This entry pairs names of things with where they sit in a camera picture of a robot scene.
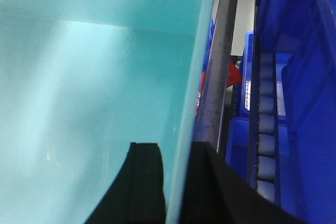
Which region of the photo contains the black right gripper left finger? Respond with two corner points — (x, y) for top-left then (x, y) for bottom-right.
(86, 142), (166, 223)

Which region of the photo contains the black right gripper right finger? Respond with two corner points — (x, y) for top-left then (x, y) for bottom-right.
(182, 142), (303, 223)

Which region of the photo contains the light blue plastic bin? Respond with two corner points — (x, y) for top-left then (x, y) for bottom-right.
(1, 0), (214, 223)

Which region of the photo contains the dark blue bin right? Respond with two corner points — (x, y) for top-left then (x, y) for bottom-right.
(225, 0), (335, 223)

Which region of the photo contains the roller track strip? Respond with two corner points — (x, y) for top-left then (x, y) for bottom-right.
(247, 35), (281, 207)

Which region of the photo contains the red snack package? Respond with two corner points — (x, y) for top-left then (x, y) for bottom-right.
(226, 61), (242, 88)

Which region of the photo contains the grey metal rack post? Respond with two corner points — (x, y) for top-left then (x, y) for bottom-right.
(193, 0), (238, 152)

